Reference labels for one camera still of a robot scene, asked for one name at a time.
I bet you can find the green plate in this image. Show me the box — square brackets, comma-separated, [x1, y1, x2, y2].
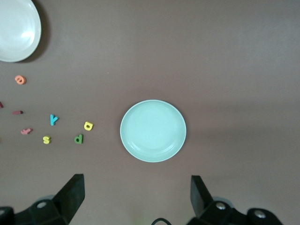
[120, 99, 188, 163]

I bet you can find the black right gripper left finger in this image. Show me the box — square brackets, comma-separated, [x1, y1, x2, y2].
[0, 173, 85, 225]

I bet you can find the brown paper table cover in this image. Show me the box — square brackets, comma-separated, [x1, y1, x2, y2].
[0, 0, 300, 225]

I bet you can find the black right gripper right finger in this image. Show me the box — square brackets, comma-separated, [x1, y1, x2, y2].
[187, 175, 284, 225]

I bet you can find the beige plate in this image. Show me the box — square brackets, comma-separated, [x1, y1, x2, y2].
[0, 0, 42, 63]

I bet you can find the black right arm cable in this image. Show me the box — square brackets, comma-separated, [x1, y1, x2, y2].
[151, 217, 170, 225]

